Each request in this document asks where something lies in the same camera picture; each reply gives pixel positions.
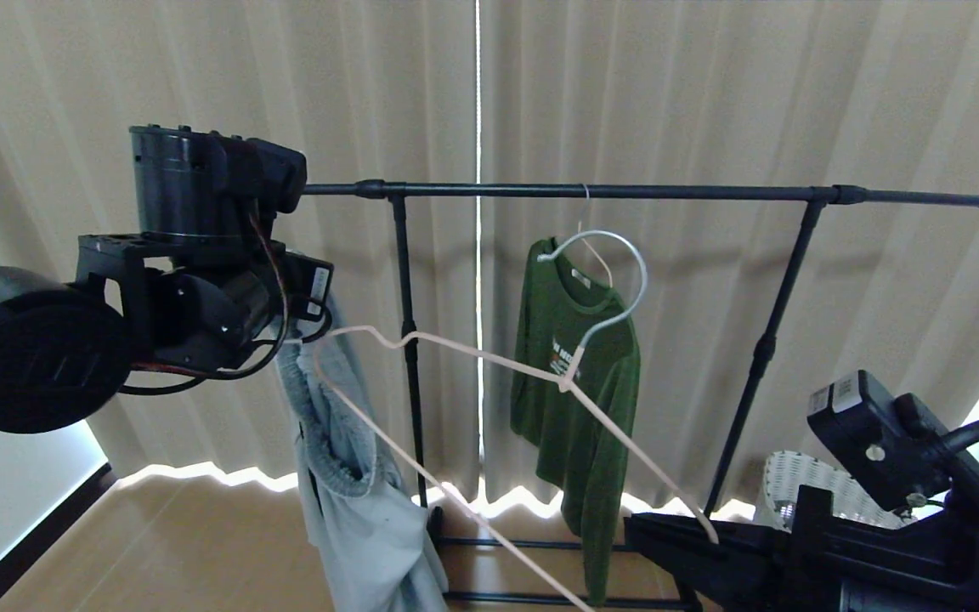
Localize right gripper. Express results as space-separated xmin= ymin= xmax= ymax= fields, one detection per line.
xmin=783 ymin=483 xmax=979 ymax=612

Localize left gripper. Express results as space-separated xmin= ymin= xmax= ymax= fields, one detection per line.
xmin=150 ymin=249 xmax=336 ymax=379

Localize pale grey shorts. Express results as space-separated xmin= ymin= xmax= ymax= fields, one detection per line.
xmin=273 ymin=293 xmax=450 ymax=612

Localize green printed t-shirt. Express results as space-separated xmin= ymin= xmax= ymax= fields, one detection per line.
xmin=510 ymin=238 xmax=642 ymax=606

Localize pink clothes hanger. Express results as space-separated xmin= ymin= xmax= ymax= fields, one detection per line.
xmin=576 ymin=184 xmax=615 ymax=288
xmin=311 ymin=229 xmax=722 ymax=612

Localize white laundry basket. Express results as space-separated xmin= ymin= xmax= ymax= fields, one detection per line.
xmin=753 ymin=450 xmax=920 ymax=532

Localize black clothes rack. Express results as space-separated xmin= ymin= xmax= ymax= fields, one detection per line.
xmin=303 ymin=178 xmax=979 ymax=612

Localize beige curtain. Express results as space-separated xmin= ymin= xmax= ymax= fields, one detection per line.
xmin=0 ymin=0 xmax=979 ymax=521

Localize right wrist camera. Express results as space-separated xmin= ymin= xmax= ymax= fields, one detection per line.
xmin=806 ymin=370 xmax=966 ymax=521

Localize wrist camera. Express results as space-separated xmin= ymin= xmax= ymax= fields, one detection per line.
xmin=806 ymin=370 xmax=966 ymax=521
xmin=226 ymin=136 xmax=308 ymax=215

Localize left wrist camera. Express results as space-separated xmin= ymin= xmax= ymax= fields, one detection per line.
xmin=226 ymin=136 xmax=308 ymax=215

